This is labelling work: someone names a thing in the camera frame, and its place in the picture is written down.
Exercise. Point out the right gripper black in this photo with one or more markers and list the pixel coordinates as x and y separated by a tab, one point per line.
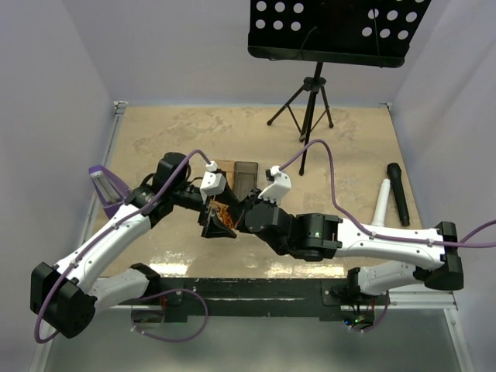
252	198

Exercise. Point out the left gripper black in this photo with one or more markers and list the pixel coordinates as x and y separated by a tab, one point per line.
213	227

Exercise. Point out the yellow red cable ball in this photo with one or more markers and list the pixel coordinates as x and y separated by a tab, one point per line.
222	213

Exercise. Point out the grey transparent bin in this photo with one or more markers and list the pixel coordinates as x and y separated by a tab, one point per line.
245	178

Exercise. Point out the orange transparent bin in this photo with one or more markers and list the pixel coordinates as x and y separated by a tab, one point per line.
227	166

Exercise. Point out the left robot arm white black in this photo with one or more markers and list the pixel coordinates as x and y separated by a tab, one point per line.
67	295

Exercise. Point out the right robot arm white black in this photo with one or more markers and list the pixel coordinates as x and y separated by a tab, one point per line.
426	256

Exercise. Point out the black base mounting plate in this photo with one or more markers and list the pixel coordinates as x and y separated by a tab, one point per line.
324	299

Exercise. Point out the purple metronome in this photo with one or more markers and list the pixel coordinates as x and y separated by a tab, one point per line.
111	189

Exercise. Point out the white microphone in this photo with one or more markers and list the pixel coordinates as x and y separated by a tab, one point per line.
381	204

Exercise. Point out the black microphone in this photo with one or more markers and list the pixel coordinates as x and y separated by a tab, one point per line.
394	174

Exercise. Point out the black music stand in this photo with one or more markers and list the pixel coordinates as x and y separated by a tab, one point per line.
355	32

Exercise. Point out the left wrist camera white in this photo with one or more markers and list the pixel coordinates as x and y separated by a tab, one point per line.
213	182

